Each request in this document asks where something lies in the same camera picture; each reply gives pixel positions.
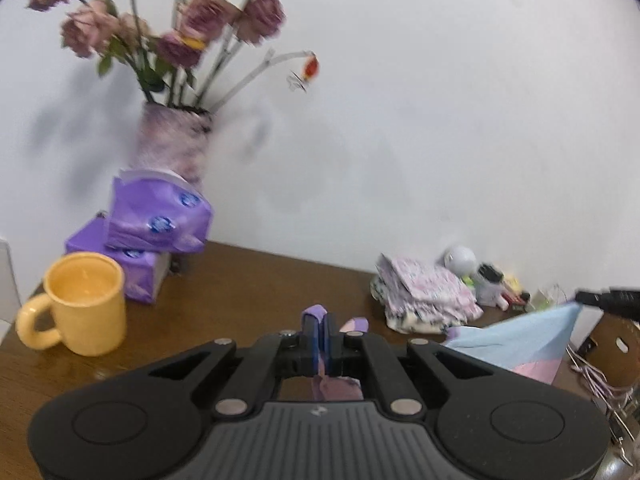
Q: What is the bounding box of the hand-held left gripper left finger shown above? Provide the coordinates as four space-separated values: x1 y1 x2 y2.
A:
145 312 325 418

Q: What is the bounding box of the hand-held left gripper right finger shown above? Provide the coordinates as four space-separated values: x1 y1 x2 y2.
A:
324 312 501 418

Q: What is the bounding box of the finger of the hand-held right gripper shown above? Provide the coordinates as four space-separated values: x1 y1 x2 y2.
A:
575 287 640 320

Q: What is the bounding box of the pink blue purple-trimmed vest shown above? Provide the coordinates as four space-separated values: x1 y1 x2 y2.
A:
301 304 583 402

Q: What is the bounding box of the green liquid bottle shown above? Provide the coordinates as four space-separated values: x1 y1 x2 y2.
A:
530 287 566 313

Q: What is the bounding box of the cream flower-print folded garment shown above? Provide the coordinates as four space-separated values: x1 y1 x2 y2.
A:
370 280 451 335

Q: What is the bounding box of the lilac floral folded garment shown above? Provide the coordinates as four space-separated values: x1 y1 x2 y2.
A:
375 254 483 323

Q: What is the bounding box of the small black device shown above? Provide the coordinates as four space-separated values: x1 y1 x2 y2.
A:
477 263 505 285

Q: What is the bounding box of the white robot speaker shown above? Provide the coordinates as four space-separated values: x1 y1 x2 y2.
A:
444 245 478 276

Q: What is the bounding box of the purple tissue pack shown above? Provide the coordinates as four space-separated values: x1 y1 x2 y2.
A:
106 170 215 253
65 217 171 305

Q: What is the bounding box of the yellow mug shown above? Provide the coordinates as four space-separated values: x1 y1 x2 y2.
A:
15 252 127 357

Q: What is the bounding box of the dried rose bouquet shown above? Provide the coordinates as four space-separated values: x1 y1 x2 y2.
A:
27 0 321 111

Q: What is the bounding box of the white cable bundle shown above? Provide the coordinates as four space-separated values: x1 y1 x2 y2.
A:
565 345 636 466

